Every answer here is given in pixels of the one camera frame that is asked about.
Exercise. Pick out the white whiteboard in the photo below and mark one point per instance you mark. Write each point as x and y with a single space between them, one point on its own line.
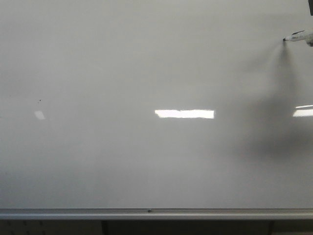
155 103

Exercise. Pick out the aluminium whiteboard tray rail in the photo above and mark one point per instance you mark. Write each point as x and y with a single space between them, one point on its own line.
159 214

